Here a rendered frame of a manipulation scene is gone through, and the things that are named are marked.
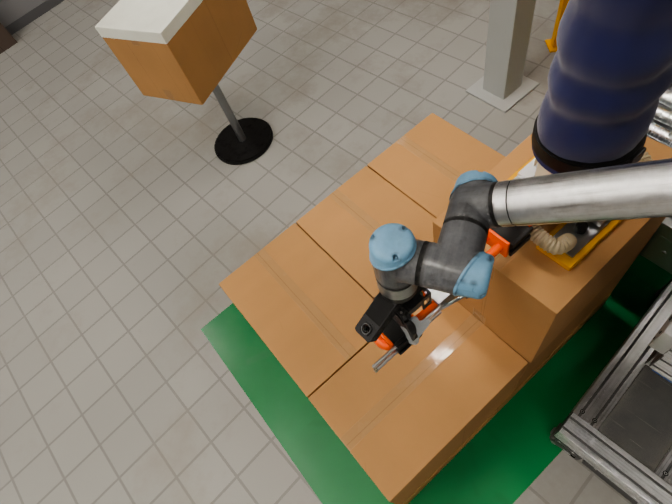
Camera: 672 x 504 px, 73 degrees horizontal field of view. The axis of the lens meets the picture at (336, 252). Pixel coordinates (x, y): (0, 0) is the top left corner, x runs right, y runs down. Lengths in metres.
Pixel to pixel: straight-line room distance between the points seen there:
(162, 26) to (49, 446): 2.03
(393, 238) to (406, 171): 1.24
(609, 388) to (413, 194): 1.00
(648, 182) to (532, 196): 0.14
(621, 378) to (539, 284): 0.81
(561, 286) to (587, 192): 0.55
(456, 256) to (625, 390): 1.33
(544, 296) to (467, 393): 0.46
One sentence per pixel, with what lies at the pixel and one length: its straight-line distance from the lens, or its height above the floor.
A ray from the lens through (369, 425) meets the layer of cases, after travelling 1.52.
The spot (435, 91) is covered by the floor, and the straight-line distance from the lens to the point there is 3.10.
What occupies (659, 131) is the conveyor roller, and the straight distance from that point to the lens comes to 2.18.
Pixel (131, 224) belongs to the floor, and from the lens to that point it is 3.10.
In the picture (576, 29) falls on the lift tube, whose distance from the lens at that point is 0.96.
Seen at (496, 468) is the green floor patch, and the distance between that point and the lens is 2.05.
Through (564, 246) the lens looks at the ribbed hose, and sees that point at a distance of 1.21.
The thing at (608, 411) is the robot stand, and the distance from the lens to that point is 1.93.
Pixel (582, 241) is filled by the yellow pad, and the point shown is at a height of 0.97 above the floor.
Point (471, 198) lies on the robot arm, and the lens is 0.77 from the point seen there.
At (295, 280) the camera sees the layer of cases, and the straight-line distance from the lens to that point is 1.75.
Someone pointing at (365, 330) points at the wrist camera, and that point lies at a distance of 0.89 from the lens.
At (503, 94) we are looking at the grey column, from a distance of 2.98.
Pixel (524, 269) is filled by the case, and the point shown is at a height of 0.94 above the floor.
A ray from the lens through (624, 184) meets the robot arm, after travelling 0.71.
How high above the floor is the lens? 2.03
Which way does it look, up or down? 57 degrees down
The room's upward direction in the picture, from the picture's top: 22 degrees counter-clockwise
